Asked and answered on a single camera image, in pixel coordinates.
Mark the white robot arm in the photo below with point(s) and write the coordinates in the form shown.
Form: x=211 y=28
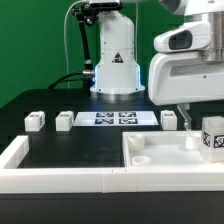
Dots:
x=117 y=75

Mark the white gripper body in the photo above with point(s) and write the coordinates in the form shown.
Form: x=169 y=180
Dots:
x=179 y=78

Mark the white square table top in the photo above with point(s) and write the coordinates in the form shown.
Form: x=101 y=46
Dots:
x=166 y=148

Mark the white sheet with tags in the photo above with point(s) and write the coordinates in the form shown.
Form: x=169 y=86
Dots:
x=124 y=118

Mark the white U-shaped obstacle fence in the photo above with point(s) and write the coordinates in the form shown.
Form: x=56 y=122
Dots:
x=13 y=179

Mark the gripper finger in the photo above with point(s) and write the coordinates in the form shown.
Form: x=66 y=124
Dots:
x=183 y=109

